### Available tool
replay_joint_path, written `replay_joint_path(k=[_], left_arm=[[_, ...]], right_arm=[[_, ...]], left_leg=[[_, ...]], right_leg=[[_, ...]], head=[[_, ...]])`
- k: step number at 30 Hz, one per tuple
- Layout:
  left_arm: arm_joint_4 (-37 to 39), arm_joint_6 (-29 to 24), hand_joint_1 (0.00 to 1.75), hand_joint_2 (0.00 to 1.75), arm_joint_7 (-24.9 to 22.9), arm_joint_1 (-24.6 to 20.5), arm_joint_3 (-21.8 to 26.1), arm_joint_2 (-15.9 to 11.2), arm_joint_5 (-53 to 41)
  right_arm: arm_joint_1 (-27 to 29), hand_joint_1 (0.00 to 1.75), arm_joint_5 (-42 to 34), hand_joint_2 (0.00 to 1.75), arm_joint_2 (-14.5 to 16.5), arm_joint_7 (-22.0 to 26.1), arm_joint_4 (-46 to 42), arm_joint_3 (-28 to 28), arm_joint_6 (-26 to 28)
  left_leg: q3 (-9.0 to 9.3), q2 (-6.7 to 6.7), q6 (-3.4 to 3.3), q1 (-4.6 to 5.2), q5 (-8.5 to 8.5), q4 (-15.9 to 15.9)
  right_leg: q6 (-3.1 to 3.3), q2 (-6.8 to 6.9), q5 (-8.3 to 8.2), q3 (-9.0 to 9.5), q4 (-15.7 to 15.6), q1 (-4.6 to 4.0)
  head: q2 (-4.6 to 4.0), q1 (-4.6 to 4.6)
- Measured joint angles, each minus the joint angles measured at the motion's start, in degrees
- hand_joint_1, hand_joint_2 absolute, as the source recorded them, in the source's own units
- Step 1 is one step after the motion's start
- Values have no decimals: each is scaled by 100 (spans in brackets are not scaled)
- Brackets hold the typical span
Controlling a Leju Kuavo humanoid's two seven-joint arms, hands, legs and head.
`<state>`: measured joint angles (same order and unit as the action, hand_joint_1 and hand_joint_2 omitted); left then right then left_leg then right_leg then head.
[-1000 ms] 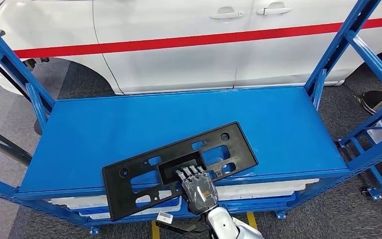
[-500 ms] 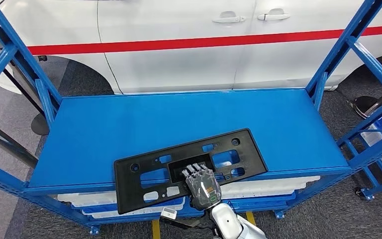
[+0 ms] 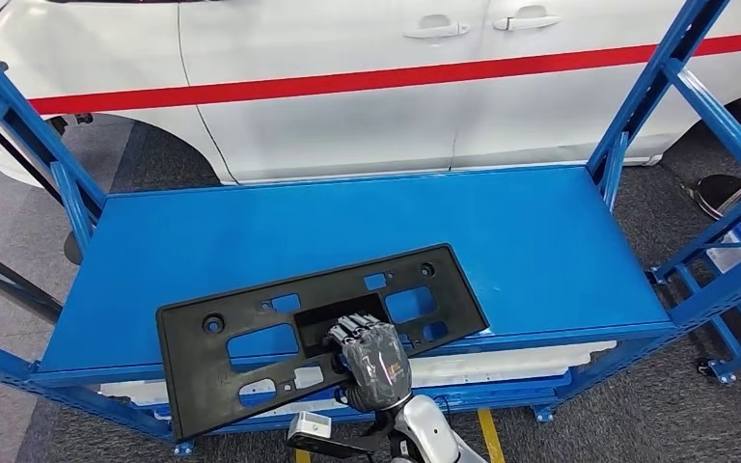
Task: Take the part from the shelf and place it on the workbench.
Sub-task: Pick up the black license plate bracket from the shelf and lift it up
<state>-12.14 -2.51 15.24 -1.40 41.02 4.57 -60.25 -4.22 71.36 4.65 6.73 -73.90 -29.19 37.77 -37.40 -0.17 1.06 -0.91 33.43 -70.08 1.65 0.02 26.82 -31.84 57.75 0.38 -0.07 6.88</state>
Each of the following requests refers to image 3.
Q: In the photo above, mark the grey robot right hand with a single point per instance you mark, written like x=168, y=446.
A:
x=377, y=367

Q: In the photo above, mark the black plastic plate bracket part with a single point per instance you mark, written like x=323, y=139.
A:
x=198, y=377

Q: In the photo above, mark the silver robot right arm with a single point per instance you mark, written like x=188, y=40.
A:
x=428, y=428

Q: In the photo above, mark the white flat panel part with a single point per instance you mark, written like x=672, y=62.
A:
x=505, y=367

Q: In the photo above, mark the blue metal shelf rack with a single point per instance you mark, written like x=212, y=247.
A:
x=345, y=223
x=723, y=372

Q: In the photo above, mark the white car with red stripe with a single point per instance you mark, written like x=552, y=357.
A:
x=345, y=128

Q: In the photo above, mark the black metal bar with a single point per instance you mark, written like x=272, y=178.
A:
x=12, y=284

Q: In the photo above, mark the black round stand base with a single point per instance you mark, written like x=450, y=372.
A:
x=722, y=192

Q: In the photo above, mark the black right wrist camera bracket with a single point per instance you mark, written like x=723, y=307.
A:
x=358, y=444

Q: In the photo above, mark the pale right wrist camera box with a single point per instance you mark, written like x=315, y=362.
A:
x=310, y=427

